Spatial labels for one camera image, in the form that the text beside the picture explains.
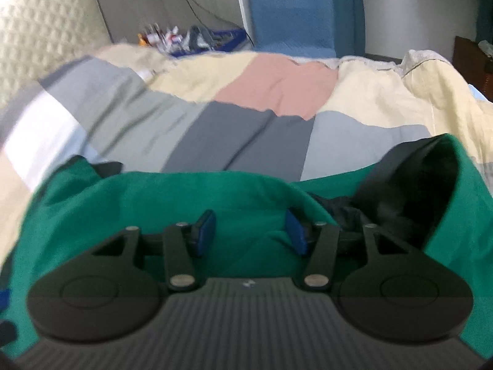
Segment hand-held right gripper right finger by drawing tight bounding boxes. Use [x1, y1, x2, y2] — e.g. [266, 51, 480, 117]
[284, 208, 409, 292]

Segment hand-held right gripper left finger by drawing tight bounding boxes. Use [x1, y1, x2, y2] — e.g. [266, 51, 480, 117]
[90, 210, 217, 293]

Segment green hoodie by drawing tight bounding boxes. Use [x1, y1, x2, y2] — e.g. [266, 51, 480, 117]
[0, 133, 493, 360]

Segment patchwork blanket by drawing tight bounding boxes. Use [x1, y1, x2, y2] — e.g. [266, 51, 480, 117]
[0, 42, 493, 270]

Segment blue tray of bottles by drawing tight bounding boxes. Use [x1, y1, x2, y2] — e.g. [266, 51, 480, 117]
[138, 23, 247, 54]

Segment blue folding floor chair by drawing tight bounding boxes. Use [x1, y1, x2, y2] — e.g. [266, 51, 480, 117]
[244, 0, 340, 59]

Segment blue curtain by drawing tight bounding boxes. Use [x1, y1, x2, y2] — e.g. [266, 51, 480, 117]
[334, 0, 367, 57]

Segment brown wooden box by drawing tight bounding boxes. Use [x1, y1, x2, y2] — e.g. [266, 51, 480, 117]
[452, 36, 493, 101]

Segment cream quilted headboard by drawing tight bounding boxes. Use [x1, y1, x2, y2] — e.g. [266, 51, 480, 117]
[0, 0, 113, 106]

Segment black cable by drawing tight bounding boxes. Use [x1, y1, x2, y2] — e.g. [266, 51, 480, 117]
[161, 0, 255, 45]

